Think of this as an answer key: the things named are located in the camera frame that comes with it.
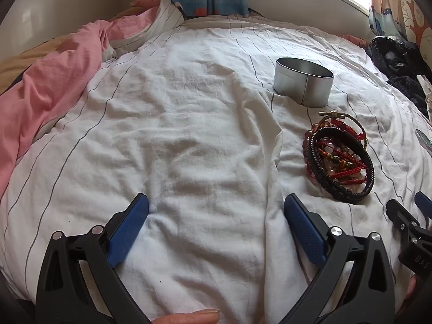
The orange print curtain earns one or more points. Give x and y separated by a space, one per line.
398 3

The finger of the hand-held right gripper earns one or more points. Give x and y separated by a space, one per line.
424 204
401 216

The person's left hand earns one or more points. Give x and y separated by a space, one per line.
189 317

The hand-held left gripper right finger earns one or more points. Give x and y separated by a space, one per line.
305 229

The person's right hand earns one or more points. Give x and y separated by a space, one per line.
411 288

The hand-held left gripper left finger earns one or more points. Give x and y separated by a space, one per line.
130 229

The brown blanket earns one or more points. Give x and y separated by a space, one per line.
20 64

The dark clothing pile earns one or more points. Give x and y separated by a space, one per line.
395 57

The pink cloth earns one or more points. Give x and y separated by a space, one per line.
354 39

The round silver tin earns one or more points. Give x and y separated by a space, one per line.
293 81

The pink blanket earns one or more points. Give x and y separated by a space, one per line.
50 84

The white striped bed sheet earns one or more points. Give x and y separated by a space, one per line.
202 125

